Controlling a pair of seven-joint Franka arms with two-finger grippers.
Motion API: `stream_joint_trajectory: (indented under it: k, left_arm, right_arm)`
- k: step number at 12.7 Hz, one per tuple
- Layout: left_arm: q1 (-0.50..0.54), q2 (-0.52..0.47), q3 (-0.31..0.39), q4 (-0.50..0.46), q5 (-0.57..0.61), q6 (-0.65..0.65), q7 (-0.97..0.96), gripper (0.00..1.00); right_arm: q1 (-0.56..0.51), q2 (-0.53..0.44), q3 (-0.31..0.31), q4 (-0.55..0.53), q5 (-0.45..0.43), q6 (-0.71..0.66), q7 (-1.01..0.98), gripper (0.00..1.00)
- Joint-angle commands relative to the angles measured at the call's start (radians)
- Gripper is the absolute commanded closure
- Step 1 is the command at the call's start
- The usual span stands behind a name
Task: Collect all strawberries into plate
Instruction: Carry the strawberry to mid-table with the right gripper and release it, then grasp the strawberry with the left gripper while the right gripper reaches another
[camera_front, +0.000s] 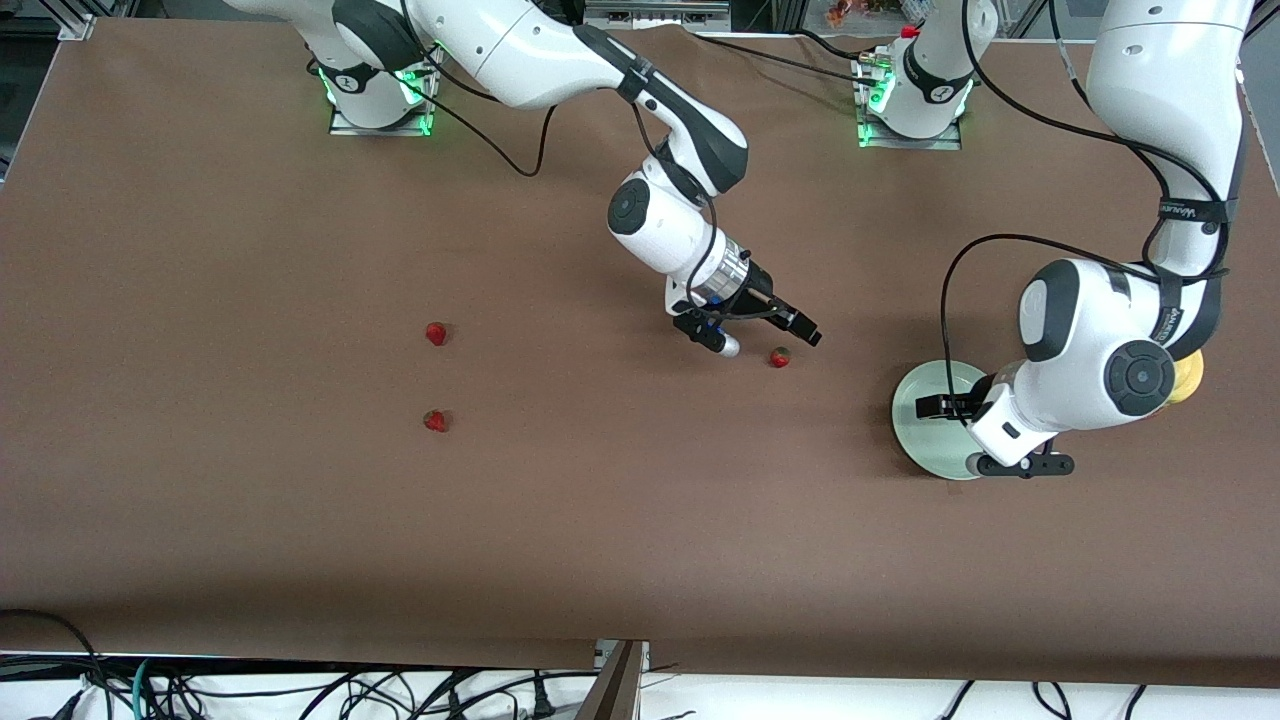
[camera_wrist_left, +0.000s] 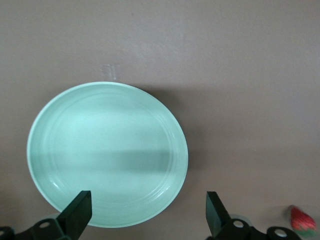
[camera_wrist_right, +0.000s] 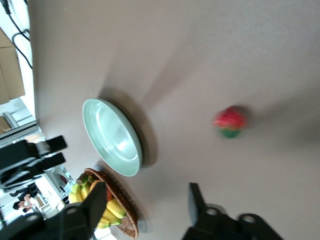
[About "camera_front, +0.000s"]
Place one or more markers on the brown table cover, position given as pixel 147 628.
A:
pixel 600 450

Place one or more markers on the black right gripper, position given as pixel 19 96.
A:
pixel 754 290

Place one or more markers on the grey background device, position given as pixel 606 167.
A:
pixel 655 12

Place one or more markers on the pale green round plate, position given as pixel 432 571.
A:
pixel 925 440

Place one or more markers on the yellow banana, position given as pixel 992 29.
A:
pixel 1190 378

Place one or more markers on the colourful background objects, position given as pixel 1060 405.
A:
pixel 845 12

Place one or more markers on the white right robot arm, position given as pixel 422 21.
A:
pixel 520 45

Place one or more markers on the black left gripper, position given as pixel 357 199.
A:
pixel 962 405

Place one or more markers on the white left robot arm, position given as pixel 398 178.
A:
pixel 1160 90

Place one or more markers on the aluminium frame profile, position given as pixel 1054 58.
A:
pixel 75 22

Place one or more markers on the small metal bracket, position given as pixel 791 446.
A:
pixel 605 652

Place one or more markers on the red strawberry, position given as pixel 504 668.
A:
pixel 436 421
pixel 436 333
pixel 780 357

